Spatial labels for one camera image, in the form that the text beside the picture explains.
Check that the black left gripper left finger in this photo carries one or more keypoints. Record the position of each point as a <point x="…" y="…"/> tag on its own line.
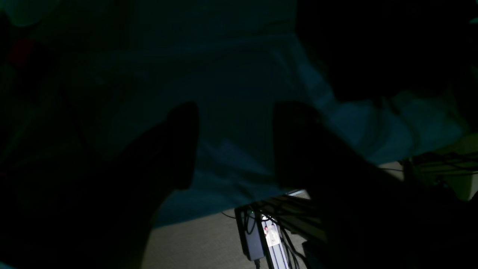
<point x="102" y="219"/>

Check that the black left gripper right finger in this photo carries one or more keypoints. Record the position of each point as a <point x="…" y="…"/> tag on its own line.
<point x="371" y="219"/>

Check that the black power adapter brick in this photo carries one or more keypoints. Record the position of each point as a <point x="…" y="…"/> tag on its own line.
<point x="249" y="224"/>

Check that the teal table cloth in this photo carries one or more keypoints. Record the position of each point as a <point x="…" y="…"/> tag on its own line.
<point x="82" y="79"/>

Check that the aluminium frame rail with label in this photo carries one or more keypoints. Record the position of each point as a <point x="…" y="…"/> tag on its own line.
<point x="277" y="254"/>

